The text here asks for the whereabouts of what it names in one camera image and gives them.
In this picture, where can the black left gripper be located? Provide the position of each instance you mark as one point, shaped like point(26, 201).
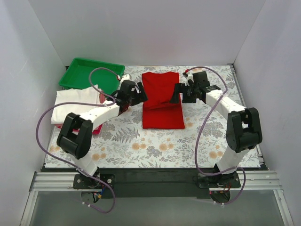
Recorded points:
point(137, 93)

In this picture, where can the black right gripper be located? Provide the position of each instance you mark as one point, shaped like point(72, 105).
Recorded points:
point(184, 92)

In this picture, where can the red t shirt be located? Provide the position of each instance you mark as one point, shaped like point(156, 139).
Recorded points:
point(158, 112)

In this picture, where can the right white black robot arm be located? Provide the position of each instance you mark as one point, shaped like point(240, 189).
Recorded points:
point(243, 131)

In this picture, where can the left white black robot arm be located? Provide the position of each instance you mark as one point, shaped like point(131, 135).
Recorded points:
point(76, 133)

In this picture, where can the floral patterned table mat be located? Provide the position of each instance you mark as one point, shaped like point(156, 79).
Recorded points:
point(123, 142)

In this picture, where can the magenta folded t shirt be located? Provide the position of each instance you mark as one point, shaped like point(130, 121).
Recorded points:
point(95, 132)

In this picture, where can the green plastic tray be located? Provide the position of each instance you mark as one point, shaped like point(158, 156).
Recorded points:
point(77, 74)

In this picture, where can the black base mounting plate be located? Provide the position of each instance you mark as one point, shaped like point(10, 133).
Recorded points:
point(134, 183)

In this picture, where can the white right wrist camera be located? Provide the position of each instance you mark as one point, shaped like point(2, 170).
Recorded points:
point(189, 79)

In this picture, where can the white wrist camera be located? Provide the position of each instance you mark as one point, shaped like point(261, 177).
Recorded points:
point(125, 77)
point(189, 79)

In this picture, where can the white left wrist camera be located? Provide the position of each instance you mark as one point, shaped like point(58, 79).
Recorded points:
point(125, 77)

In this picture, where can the aluminium frame rail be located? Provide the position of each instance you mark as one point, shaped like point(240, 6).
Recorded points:
point(257, 180)

